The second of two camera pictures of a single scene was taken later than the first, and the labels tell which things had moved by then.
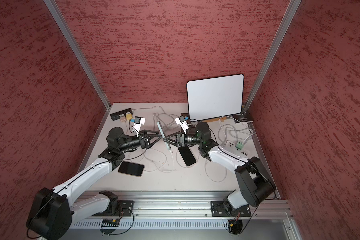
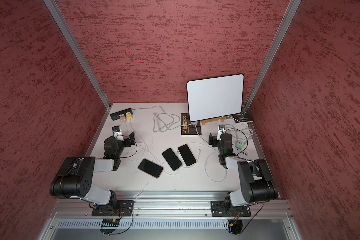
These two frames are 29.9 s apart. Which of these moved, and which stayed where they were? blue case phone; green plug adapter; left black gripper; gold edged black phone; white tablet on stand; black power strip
Moved: gold edged black phone; left black gripper
Stayed: blue case phone; white tablet on stand; black power strip; green plug adapter
